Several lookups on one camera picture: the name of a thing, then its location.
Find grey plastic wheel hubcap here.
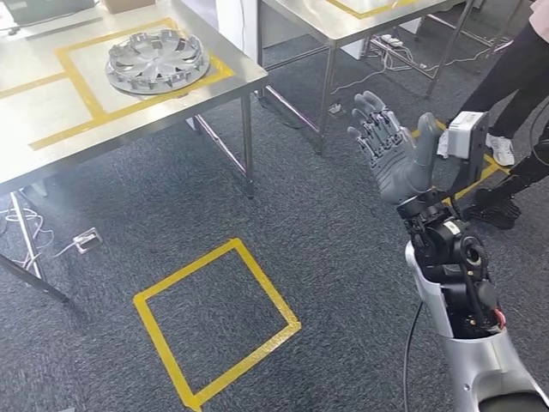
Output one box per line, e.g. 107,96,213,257
105,29,211,96

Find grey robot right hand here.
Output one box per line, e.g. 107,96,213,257
347,90,443,206

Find yellow table tape outline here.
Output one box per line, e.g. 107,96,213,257
326,0,419,20
0,16,235,152

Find black stand leg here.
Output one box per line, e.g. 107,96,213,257
462,122,549,232

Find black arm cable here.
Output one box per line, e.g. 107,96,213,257
402,301,423,412

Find person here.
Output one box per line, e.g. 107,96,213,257
437,0,549,169

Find stainless steel workbench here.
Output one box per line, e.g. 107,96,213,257
257,0,524,155
0,0,268,306

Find black tether cable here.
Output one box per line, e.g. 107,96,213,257
529,99,549,167

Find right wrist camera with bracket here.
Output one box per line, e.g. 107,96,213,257
428,111,490,203

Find white pillar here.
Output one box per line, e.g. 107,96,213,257
214,0,262,64

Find tangled white cables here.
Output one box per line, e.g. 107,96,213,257
0,207,75,269

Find white floor cable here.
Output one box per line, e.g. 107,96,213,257
330,36,515,96

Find yellow floor tape outline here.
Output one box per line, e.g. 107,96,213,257
133,237,302,412
411,119,511,206

